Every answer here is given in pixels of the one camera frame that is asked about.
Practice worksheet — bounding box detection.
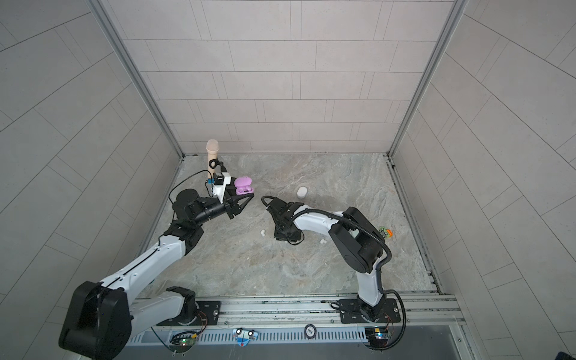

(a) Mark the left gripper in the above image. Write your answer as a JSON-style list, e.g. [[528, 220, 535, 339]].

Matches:
[[192, 189, 254, 228]]

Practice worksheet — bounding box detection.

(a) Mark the purple earbud case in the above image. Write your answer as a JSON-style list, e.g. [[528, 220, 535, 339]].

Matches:
[[234, 176, 254, 195]]

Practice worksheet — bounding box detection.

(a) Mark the white earbud case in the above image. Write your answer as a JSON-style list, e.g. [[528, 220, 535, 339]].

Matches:
[[296, 186, 308, 200]]

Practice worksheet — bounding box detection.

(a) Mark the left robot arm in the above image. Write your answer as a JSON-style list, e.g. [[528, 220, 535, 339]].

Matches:
[[58, 185, 254, 359]]

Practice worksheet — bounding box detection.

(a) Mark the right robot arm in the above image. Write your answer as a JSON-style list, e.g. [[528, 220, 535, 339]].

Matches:
[[261, 196, 392, 323]]

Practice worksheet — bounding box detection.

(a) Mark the black microphone stand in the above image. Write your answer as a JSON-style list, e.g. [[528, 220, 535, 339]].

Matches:
[[208, 157, 227, 173]]

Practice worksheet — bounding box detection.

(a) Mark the green orange toy car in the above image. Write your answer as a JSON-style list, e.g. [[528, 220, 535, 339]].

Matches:
[[379, 226, 394, 239]]

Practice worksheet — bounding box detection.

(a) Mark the black round disc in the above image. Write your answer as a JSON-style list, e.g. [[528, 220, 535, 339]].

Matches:
[[304, 324, 317, 340]]

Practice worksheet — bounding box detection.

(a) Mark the blue white clip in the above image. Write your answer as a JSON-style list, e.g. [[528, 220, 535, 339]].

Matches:
[[233, 328, 259, 347]]

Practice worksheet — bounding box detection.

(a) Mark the right green circuit board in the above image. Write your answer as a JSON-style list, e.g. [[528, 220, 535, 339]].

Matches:
[[364, 327, 390, 350]]

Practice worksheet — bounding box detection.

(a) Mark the green circuit board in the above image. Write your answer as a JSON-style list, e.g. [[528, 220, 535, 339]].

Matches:
[[364, 327, 390, 350], [170, 331, 198, 353]]

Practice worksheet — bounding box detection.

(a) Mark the left green circuit board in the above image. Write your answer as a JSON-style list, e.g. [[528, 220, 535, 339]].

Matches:
[[170, 331, 198, 353]]

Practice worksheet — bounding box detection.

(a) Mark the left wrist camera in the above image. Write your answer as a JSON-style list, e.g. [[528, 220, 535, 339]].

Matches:
[[208, 172, 232, 203]]

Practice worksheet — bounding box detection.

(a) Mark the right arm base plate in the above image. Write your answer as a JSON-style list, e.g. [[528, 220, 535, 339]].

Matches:
[[331, 298, 402, 324]]

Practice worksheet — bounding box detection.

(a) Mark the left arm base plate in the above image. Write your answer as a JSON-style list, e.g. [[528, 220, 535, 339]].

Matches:
[[157, 301, 221, 326]]

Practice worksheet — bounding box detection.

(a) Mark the aluminium frame rail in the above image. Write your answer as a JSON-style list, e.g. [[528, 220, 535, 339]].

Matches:
[[87, 292, 467, 336]]

